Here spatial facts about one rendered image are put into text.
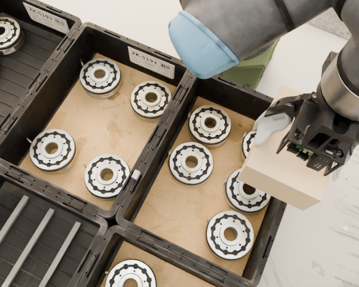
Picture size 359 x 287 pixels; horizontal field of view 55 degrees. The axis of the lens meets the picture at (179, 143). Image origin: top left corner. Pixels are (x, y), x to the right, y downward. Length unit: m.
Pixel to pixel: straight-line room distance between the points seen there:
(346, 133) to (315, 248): 0.63
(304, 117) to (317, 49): 0.80
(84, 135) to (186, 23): 0.57
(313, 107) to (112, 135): 0.53
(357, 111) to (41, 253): 0.67
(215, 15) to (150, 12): 0.90
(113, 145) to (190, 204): 0.23
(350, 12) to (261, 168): 0.28
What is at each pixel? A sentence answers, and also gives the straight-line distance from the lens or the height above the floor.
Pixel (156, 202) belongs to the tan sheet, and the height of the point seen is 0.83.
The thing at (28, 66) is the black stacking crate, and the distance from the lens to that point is 1.02.
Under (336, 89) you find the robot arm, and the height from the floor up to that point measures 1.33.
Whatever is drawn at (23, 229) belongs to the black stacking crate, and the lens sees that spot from 0.85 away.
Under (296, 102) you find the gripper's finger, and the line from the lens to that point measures 0.49.
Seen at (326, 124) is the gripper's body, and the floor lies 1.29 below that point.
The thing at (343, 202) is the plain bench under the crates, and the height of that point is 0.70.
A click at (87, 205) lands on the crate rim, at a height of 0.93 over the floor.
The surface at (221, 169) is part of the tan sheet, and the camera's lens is 0.83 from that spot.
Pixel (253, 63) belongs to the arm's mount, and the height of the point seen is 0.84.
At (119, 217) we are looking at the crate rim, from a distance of 0.70.
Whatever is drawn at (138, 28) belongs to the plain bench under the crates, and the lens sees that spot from 1.20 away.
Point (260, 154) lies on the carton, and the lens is 0.55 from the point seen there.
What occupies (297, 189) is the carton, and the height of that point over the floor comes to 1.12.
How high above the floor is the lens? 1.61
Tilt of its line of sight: 68 degrees down
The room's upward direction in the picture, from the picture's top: 5 degrees clockwise
